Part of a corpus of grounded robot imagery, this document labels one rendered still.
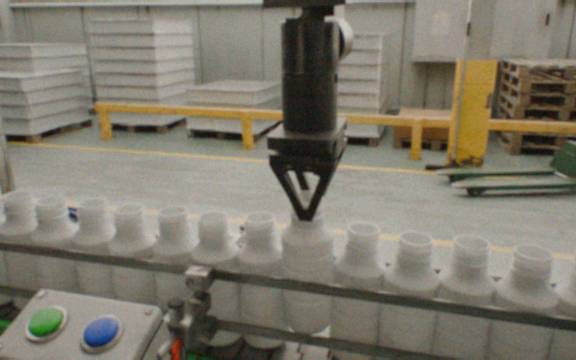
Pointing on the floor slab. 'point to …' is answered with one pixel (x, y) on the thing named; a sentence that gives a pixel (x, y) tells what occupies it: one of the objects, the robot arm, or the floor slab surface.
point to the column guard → (472, 112)
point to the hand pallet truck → (575, 171)
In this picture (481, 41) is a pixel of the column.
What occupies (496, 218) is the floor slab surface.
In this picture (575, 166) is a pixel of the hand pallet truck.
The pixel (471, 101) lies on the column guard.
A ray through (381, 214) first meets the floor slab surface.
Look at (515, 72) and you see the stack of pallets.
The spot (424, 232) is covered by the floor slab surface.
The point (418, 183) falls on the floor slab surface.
